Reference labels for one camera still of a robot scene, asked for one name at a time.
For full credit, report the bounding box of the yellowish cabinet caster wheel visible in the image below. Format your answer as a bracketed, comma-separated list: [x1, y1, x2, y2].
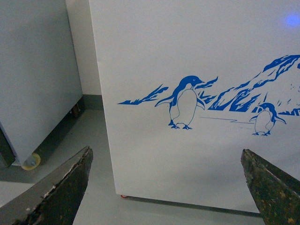
[21, 153, 41, 171]

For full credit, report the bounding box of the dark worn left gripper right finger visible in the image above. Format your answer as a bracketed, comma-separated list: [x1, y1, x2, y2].
[241, 149, 300, 225]

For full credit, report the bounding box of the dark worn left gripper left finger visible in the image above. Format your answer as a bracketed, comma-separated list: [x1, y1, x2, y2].
[0, 146, 93, 225]

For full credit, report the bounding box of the white blue chest freezer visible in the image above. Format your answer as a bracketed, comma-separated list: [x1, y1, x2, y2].
[90, 0, 300, 212]

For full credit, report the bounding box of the grey white cabinet on wheels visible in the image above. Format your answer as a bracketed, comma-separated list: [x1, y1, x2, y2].
[0, 0, 83, 165]

